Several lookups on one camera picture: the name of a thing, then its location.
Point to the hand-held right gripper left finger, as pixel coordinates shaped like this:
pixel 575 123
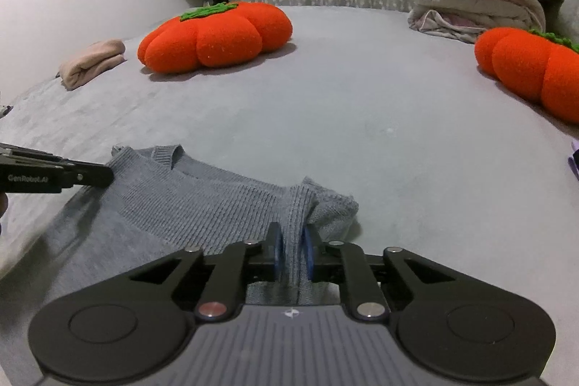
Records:
pixel 277 250

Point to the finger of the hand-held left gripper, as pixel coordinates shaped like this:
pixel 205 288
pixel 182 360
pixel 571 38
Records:
pixel 95 176

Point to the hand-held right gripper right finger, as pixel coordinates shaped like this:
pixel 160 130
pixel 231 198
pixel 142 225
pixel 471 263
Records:
pixel 310 252

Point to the grey knit sweater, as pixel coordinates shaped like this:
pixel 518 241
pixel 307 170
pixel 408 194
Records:
pixel 190 205

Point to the folded pink garment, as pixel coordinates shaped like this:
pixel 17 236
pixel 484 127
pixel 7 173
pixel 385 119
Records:
pixel 90 62

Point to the grey bed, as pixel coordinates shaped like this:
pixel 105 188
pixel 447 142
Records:
pixel 384 119

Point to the large orange pumpkin cushion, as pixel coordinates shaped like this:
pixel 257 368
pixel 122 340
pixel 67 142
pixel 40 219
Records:
pixel 217 38

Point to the purple cloth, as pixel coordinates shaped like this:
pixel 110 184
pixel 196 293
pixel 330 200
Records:
pixel 574 160

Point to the small orange pumpkin cushion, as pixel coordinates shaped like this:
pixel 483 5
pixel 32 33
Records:
pixel 529 65

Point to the folded white quilt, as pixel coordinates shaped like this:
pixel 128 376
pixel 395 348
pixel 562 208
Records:
pixel 475 6

